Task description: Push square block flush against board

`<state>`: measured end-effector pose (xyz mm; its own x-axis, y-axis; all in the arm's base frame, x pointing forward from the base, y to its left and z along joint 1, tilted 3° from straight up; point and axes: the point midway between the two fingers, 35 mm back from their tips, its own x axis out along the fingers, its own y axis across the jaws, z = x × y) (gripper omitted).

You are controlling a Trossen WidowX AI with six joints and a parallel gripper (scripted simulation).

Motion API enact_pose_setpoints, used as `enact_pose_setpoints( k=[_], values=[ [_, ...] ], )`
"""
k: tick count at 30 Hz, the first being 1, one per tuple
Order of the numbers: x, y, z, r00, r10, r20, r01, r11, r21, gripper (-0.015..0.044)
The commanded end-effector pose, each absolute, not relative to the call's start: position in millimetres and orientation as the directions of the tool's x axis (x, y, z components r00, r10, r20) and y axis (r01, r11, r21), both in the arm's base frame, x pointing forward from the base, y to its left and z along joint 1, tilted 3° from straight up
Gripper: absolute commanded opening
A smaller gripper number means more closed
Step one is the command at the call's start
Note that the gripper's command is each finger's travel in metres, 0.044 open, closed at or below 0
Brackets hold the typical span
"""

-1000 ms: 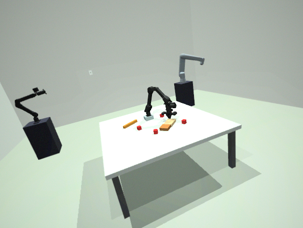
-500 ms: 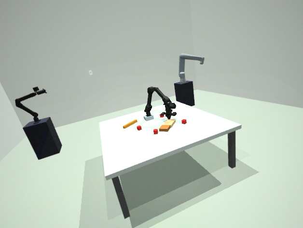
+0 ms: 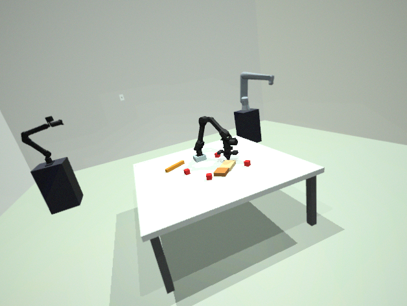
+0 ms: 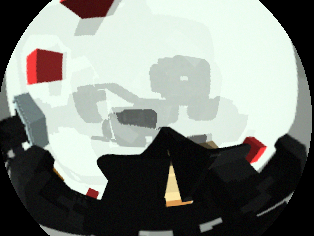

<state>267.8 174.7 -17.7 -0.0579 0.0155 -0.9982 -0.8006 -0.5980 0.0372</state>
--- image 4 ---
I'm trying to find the brown square block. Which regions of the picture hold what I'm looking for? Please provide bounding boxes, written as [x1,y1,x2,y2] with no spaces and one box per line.
[166,199,190,207]

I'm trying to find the red square block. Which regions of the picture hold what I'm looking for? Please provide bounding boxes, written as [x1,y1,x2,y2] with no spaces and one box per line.
[25,49,63,85]
[60,0,114,20]
[242,137,267,163]
[86,187,100,198]

